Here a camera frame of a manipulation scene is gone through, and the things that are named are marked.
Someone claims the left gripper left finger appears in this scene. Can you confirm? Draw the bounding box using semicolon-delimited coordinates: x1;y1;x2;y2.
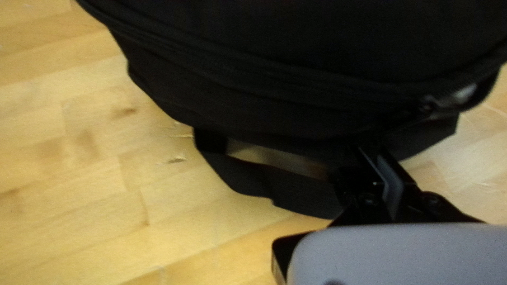
273;146;391;284

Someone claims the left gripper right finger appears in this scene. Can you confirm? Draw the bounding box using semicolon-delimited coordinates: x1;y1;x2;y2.
376;154;482;224

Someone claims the black backpack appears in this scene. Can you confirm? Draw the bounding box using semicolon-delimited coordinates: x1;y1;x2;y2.
75;0;507;221

